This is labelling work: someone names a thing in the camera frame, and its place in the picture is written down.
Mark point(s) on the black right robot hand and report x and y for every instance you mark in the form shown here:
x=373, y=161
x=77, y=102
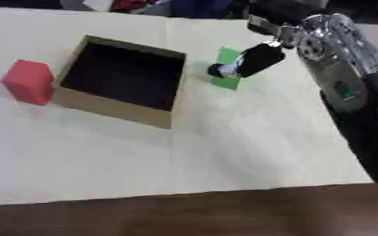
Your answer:
x=261, y=58

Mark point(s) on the green block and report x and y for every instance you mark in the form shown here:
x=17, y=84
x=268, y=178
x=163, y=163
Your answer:
x=227, y=83

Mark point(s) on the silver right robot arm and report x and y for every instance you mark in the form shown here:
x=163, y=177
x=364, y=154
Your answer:
x=337, y=76

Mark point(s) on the cardboard box with black inside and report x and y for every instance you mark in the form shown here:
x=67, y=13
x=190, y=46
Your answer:
x=123, y=76

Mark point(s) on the blue bag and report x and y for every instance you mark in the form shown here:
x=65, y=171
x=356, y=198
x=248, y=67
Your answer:
x=197, y=7

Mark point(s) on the red bag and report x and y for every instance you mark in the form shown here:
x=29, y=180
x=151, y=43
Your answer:
x=130, y=4

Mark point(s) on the red block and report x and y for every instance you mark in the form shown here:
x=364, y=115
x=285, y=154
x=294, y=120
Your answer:
x=30, y=81

